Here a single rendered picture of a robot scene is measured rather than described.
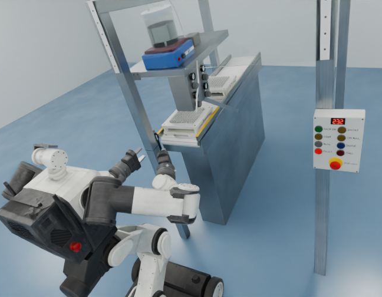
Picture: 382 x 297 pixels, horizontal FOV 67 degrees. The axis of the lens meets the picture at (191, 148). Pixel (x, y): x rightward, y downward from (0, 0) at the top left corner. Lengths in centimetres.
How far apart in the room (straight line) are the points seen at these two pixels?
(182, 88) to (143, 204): 72
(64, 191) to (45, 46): 556
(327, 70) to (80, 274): 120
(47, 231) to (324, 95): 108
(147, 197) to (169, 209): 8
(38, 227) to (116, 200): 25
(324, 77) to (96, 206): 91
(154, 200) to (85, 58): 606
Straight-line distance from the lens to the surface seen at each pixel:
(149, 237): 154
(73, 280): 130
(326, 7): 111
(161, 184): 119
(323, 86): 120
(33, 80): 638
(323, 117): 120
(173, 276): 194
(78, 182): 106
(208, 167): 192
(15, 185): 130
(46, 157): 107
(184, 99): 150
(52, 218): 104
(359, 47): 448
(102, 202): 95
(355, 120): 120
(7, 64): 623
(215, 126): 183
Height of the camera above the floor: 177
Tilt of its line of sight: 33 degrees down
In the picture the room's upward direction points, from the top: 16 degrees counter-clockwise
